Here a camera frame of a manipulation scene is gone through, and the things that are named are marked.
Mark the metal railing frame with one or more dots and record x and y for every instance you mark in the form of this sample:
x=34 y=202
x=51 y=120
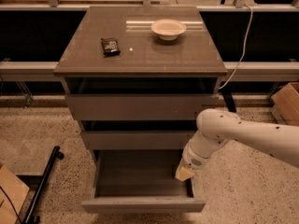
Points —
x=238 y=71

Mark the grey bottom drawer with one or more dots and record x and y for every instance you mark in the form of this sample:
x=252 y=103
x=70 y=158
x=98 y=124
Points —
x=140 y=181

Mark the black bracket behind cabinet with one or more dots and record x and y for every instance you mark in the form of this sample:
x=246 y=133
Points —
x=226 y=93

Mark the right cardboard box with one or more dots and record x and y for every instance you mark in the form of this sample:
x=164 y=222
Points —
x=286 y=104

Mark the grey drawer cabinet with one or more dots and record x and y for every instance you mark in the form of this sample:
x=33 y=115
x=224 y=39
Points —
x=143 y=53

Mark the grey drawer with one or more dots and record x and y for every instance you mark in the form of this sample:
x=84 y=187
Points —
x=143 y=134
x=140 y=181
x=179 y=98

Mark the left cardboard box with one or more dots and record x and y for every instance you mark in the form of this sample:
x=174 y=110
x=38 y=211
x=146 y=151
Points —
x=12 y=195

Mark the black metal stand leg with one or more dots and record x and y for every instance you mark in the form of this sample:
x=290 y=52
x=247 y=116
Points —
x=30 y=217

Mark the cardboard box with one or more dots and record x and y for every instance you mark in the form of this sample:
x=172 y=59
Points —
x=286 y=104
x=12 y=195

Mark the black snack packet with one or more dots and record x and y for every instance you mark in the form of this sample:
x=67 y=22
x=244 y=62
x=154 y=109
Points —
x=110 y=46

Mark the grey top drawer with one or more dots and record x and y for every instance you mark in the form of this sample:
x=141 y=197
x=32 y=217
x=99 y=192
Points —
x=179 y=98

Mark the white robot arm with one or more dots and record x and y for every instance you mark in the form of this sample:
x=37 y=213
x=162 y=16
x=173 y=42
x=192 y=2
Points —
x=215 y=128

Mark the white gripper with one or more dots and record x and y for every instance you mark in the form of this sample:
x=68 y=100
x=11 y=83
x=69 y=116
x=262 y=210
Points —
x=192 y=159

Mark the grey middle drawer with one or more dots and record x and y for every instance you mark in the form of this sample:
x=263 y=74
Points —
x=143 y=134

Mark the white paper bowl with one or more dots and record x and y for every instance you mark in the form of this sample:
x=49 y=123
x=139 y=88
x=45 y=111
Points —
x=168 y=30

